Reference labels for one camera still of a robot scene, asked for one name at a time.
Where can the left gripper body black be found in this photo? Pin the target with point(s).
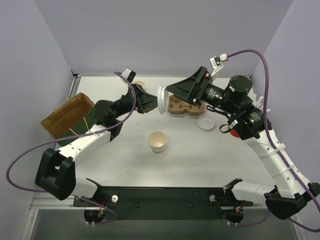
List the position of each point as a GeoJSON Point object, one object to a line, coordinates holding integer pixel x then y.
{"type": "Point", "coordinates": [137, 98]}

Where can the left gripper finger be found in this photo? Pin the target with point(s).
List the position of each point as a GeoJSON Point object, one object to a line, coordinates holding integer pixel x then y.
{"type": "Point", "coordinates": [149, 97]}
{"type": "Point", "coordinates": [149, 106]}

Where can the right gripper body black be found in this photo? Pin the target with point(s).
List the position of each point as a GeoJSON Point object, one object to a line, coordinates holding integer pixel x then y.
{"type": "Point", "coordinates": [200, 84]}

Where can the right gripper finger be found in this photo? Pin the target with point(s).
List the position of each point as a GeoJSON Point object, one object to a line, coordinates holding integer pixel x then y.
{"type": "Point", "coordinates": [184, 86]}
{"type": "Point", "coordinates": [188, 97]}

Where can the white plastic cup lid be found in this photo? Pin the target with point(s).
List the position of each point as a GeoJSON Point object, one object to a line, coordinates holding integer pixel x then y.
{"type": "Point", "coordinates": [162, 99]}

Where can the white paper coffee cup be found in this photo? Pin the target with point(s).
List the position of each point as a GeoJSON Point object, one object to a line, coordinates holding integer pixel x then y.
{"type": "Point", "coordinates": [157, 141]}

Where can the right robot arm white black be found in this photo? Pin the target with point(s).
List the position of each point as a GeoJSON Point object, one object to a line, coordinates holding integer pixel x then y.
{"type": "Point", "coordinates": [292, 191]}

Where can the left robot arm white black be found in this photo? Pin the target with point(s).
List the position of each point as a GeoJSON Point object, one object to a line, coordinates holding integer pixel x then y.
{"type": "Point", "coordinates": [56, 173]}

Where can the brown pulp cup carrier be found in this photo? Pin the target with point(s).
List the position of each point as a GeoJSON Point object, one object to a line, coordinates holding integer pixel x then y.
{"type": "Point", "coordinates": [178, 106]}

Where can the white plastic lid stack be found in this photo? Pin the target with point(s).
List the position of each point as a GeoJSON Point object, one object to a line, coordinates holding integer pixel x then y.
{"type": "Point", "coordinates": [206, 122]}

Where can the red straw holder cup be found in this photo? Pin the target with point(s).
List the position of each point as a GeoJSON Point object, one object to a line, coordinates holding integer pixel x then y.
{"type": "Point", "coordinates": [234, 133]}

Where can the white wrapped straws bundle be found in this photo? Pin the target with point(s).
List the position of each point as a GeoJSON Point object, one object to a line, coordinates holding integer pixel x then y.
{"type": "Point", "coordinates": [258, 102]}

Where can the brown green paper bag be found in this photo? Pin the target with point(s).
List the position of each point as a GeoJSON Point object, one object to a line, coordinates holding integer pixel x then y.
{"type": "Point", "coordinates": [75, 117]}

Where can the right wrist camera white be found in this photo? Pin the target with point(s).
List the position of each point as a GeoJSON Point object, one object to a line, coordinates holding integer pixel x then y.
{"type": "Point", "coordinates": [217, 63]}

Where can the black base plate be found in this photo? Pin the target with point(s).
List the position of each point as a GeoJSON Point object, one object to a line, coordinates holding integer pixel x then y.
{"type": "Point", "coordinates": [164, 203]}

